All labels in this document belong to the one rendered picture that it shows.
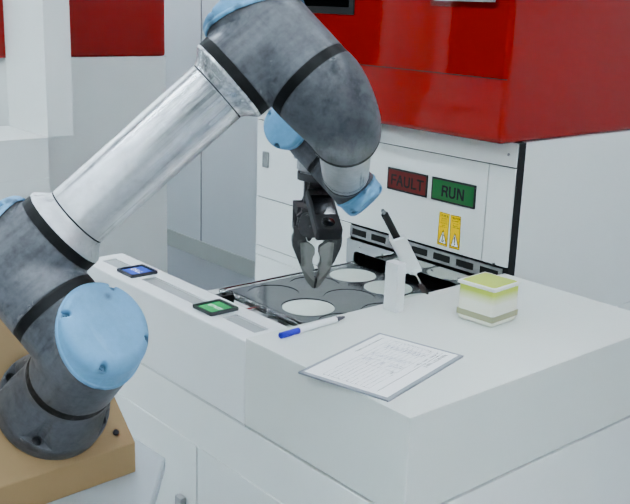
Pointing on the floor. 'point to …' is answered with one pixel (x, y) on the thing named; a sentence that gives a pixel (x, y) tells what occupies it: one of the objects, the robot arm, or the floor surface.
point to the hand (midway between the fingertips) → (315, 282)
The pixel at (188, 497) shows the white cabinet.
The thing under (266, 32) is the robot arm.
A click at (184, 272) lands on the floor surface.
